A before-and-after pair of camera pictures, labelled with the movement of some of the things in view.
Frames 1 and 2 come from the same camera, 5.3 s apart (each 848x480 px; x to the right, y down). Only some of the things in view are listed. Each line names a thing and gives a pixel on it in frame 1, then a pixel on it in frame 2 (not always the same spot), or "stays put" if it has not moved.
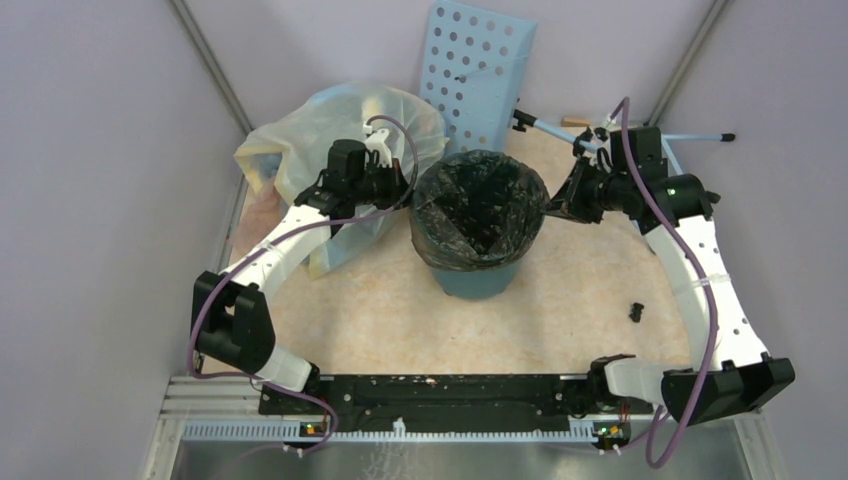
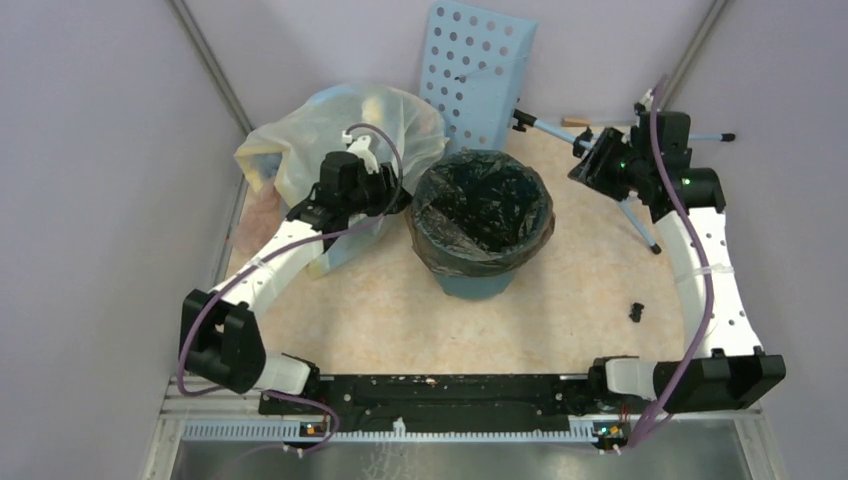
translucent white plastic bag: (284, 155) stays put
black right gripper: (571, 205) to (592, 168)
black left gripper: (397, 184) stays put
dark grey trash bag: (473, 209) stays put
